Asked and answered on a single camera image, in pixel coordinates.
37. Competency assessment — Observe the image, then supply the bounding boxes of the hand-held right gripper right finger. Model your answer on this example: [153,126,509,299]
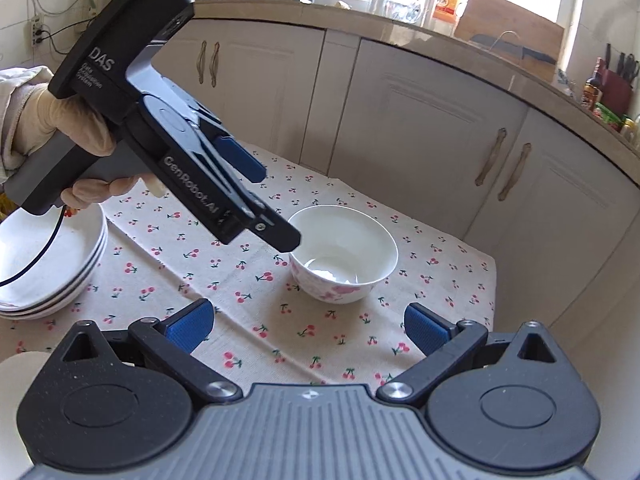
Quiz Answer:
[376,302,572,407]

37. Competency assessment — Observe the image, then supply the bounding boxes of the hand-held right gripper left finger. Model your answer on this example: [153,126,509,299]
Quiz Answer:
[60,297,243,406]

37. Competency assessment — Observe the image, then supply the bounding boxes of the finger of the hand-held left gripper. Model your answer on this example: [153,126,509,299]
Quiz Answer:
[192,106,267,185]
[244,194,303,253]

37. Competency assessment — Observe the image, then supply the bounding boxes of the person's left forearm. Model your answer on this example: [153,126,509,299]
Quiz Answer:
[0,65,55,181]

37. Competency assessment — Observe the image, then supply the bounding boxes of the person's left hand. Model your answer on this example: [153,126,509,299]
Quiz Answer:
[11,93,166,211]

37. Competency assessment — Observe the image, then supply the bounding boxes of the white cabinet door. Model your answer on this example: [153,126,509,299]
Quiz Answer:
[150,19,210,111]
[206,19,327,167]
[332,40,530,247]
[462,107,640,331]

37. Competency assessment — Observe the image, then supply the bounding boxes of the cherry-print tablecloth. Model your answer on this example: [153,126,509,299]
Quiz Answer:
[0,140,497,397]

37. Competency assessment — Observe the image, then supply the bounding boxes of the narrow white cabinet panel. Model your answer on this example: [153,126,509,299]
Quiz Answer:
[299,30,362,177]

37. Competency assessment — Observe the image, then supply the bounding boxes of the stone kitchen countertop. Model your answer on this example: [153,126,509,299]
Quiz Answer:
[191,0,640,183]

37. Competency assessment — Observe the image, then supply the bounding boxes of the orange juice bottle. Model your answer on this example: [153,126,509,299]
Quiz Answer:
[431,0,464,37]

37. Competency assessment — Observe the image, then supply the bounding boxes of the green food packet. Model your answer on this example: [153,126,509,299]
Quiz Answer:
[594,102,624,127]

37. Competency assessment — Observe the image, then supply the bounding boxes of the dark sauce bottle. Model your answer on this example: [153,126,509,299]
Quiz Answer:
[582,57,604,109]

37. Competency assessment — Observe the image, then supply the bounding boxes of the wooden cutting board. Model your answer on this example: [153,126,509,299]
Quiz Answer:
[454,0,567,70]

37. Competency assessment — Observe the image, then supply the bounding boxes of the red knife block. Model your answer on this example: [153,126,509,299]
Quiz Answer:
[597,42,640,117]

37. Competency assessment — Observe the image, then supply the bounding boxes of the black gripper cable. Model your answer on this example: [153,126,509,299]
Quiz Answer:
[0,204,69,289]

